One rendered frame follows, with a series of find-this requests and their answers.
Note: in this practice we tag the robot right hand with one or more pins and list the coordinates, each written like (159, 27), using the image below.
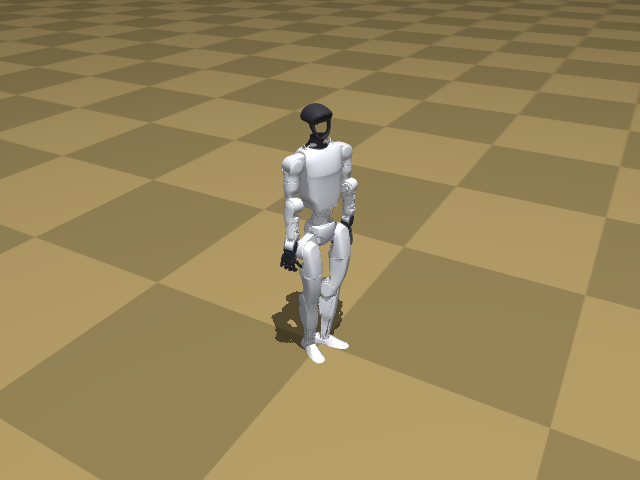
(289, 258)

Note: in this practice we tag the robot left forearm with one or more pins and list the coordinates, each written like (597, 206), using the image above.
(348, 206)

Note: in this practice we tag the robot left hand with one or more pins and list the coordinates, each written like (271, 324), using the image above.
(349, 228)

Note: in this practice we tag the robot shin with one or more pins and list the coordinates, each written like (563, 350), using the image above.
(309, 319)
(327, 311)

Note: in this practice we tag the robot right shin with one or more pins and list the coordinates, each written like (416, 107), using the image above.
(309, 319)

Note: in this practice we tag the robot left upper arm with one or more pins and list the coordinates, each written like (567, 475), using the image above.
(349, 184)

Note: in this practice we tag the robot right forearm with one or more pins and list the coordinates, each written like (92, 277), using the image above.
(292, 226)

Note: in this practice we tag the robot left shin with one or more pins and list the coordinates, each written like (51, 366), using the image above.
(327, 311)

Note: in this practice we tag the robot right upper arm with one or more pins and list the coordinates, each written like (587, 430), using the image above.
(292, 166)

